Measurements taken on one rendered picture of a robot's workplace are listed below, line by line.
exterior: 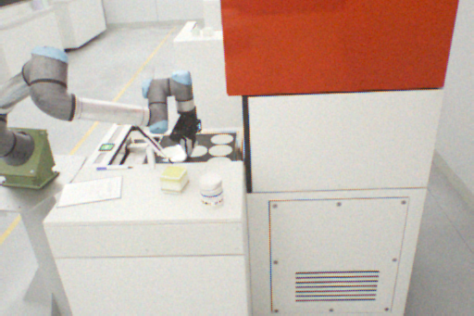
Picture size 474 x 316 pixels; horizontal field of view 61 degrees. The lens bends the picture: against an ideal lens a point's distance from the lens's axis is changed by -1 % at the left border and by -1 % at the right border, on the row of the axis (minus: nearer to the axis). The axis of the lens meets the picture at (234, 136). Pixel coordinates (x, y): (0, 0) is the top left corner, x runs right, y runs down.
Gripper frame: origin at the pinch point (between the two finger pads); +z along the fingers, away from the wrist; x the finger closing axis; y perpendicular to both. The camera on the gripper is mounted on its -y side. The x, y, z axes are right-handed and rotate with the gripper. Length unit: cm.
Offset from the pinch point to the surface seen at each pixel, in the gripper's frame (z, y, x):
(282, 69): -40, 3, -42
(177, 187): -8.2, -32.7, -18.7
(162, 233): 0, -46, -21
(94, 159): -4.7, -24.9, 27.3
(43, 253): 45, -38, 60
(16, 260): 91, -20, 127
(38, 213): 23, -36, 58
